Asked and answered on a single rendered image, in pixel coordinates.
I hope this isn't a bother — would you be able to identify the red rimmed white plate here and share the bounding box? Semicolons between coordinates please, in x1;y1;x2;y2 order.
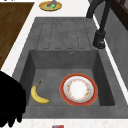
58;73;99;106

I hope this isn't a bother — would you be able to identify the small red blue thing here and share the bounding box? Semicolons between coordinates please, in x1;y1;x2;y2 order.
51;124;65;128

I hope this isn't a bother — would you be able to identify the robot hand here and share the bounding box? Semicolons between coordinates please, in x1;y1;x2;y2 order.
0;70;27;128

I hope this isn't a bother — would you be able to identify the yellow banana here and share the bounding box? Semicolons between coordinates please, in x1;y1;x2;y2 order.
30;80;51;104

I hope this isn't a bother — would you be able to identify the yellow plate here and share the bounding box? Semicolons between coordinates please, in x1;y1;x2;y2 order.
38;0;63;12

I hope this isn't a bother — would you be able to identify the grey sink with draining board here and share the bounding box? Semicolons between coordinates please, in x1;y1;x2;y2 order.
11;16;128;120

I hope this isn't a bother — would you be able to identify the black tap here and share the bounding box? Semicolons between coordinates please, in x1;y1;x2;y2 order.
85;0;110;50

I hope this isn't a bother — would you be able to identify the small grey green thing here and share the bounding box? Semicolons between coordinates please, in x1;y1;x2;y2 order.
46;1;58;9

